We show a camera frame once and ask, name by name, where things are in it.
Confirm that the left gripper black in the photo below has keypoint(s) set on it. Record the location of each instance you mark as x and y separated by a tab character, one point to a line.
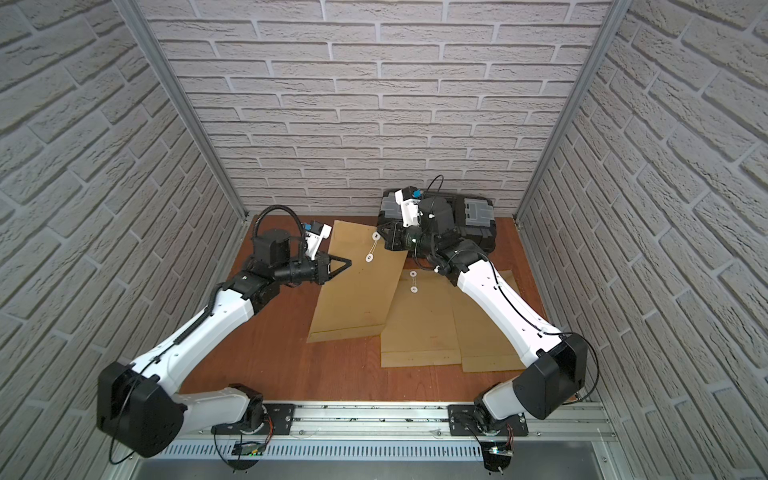
323	268

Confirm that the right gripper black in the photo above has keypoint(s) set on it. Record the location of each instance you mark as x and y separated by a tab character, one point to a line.
393	240

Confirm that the brown kraft file bag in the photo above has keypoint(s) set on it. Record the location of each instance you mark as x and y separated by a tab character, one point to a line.
356	303
483	347
420	328

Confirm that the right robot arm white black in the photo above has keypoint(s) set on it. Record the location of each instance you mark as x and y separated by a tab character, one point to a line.
555	360

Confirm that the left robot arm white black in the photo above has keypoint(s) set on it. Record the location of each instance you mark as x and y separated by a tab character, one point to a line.
139	404

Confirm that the black grey plastic toolbox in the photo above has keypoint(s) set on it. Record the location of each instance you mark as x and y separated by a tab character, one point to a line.
452	215

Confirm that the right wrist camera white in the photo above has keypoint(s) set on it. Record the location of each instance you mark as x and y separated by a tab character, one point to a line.
408	200

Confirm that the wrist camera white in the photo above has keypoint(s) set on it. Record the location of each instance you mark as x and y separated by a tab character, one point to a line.
314	234
408	200

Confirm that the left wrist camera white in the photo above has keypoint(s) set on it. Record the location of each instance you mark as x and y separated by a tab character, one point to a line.
314	234

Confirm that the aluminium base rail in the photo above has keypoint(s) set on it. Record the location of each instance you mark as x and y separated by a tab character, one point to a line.
419	421

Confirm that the right aluminium corner post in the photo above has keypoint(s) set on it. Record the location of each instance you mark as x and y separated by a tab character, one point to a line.
609	28

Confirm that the aluminium corner post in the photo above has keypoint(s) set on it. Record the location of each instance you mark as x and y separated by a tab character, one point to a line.
609	28
150	46

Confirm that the left aluminium corner post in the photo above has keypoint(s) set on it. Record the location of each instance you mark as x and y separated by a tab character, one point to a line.
150	46

